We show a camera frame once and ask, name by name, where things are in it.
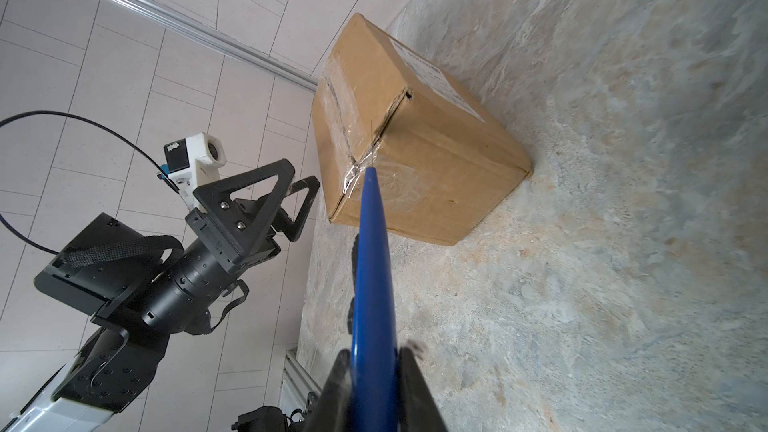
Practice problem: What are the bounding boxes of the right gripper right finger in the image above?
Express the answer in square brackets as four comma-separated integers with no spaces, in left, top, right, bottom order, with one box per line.
[397,347,448,432]

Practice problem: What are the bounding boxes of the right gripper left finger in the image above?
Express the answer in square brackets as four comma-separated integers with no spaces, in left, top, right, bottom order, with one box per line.
[303,349,352,432]

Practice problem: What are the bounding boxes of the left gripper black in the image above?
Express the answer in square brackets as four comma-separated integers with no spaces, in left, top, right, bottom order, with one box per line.
[137,159,320,335]

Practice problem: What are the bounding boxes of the blue utility knife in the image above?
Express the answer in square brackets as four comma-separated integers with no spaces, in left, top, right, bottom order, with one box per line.
[350,167,398,431]

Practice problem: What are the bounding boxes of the brown cardboard express box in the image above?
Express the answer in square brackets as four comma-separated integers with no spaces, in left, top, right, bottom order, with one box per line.
[312,14,532,246]

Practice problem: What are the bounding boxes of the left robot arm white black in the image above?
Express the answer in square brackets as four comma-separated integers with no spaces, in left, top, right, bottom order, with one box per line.
[7,159,320,431]

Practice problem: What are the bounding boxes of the aluminium mounting rail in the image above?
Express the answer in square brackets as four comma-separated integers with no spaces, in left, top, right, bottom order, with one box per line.
[278,347,321,422]

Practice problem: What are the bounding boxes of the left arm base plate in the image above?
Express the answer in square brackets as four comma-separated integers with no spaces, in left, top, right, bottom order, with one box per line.
[231,406,305,432]

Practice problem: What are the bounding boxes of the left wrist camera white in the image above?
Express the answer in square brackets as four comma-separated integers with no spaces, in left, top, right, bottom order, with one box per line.
[157,133,227,211]

